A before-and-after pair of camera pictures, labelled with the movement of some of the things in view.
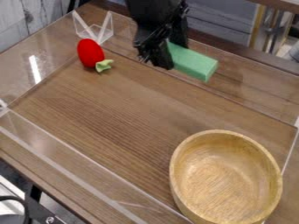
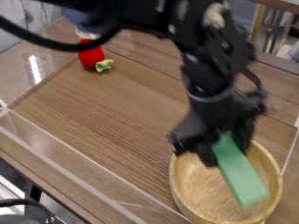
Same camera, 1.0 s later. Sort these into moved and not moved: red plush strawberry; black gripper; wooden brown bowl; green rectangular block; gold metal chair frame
Moved: black gripper; green rectangular block
Not moved: wooden brown bowl; gold metal chair frame; red plush strawberry
